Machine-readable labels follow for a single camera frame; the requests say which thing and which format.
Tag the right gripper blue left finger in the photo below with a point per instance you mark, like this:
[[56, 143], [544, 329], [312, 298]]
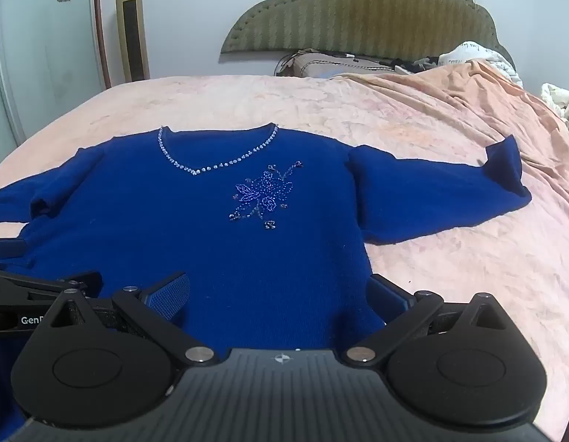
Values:
[[142, 307]]

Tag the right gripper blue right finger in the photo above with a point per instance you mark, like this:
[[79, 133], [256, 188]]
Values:
[[387, 299]]

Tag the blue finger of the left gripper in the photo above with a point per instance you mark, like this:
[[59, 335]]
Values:
[[11, 248]]

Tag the blue beaded sweater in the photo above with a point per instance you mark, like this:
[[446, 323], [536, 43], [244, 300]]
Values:
[[270, 226]]

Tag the white glass wardrobe door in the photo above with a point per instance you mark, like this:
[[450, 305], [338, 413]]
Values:
[[49, 61]]

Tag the peach blanket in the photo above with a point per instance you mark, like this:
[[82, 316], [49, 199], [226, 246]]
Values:
[[475, 100]]

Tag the gold tower fan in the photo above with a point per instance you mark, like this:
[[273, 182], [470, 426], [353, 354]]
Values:
[[130, 19]]

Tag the beige embroidered pillow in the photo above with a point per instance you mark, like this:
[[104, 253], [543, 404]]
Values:
[[313, 64]]

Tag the white patterned pillow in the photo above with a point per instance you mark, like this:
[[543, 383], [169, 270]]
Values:
[[470, 50]]

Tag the white crumpled quilt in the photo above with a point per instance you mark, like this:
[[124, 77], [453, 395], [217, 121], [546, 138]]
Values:
[[557, 99]]

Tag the olive green upholstered headboard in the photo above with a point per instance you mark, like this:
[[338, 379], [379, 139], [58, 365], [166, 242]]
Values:
[[403, 29]]

